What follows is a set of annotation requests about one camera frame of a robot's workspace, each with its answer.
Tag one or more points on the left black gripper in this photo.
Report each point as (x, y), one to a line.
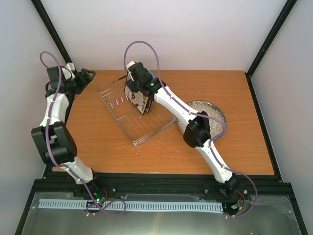
(83, 82)

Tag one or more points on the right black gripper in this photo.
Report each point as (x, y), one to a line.
(129, 84)

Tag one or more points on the blue polka dot plate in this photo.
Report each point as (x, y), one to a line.
(151, 73)

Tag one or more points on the white square floral plate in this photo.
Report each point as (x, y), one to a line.
(147, 108)

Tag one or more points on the chrome wire dish rack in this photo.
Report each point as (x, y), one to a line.
(137, 127)

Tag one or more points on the grey speckled round plate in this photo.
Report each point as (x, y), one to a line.
(218, 123)

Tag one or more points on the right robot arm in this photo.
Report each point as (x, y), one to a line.
(197, 131)

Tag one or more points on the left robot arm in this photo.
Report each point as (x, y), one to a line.
(54, 142)

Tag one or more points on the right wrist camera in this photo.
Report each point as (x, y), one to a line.
(127, 70)

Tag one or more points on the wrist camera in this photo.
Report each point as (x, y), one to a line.
(127, 70)
(67, 73)

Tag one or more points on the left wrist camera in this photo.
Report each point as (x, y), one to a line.
(67, 73)

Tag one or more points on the light blue cable duct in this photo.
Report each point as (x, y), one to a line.
(133, 206)

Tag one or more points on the black aluminium frame rail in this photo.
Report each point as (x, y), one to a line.
(202, 186)

